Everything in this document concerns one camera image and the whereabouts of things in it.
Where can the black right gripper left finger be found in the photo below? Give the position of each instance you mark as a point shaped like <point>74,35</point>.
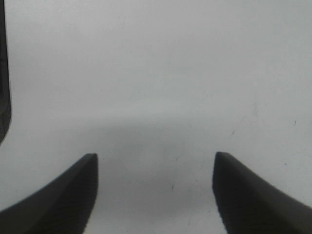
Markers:
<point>63,206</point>

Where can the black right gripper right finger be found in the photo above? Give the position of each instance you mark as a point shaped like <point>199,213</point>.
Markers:
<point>248,204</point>

